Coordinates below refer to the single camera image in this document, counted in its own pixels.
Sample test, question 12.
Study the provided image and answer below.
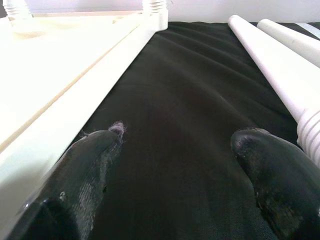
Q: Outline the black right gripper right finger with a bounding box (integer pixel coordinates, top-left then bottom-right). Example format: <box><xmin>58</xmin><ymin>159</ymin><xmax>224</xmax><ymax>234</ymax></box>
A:
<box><xmin>229</xmin><ymin>127</ymin><xmax>320</xmax><ymax>240</ymax></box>

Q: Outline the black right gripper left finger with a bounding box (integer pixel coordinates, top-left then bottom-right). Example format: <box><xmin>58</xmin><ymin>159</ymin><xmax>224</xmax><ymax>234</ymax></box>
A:
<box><xmin>6</xmin><ymin>129</ymin><xmax>126</xmax><ymax>240</ymax></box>

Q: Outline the white plastic table top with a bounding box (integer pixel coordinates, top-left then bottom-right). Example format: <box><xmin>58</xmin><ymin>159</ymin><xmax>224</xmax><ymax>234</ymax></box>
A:
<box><xmin>0</xmin><ymin>0</ymin><xmax>169</xmax><ymax>201</ymax></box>

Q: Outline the white tapered table leg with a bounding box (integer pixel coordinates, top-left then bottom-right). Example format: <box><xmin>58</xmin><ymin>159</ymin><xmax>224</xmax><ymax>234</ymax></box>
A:
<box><xmin>141</xmin><ymin>0</ymin><xmax>168</xmax><ymax>16</ymax></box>
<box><xmin>227</xmin><ymin>14</ymin><xmax>320</xmax><ymax>171</ymax></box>
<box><xmin>3</xmin><ymin>0</ymin><xmax>34</xmax><ymax>21</ymax></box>
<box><xmin>256</xmin><ymin>18</ymin><xmax>320</xmax><ymax>69</ymax></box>

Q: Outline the black table cloth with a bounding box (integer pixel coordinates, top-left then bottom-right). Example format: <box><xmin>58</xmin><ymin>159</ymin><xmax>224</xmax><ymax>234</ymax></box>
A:
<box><xmin>53</xmin><ymin>21</ymin><xmax>320</xmax><ymax>240</ymax></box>

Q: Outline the long white plastic strip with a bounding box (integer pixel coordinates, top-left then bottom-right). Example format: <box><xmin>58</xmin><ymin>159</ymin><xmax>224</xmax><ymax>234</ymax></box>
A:
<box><xmin>294</xmin><ymin>21</ymin><xmax>320</xmax><ymax>40</ymax></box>

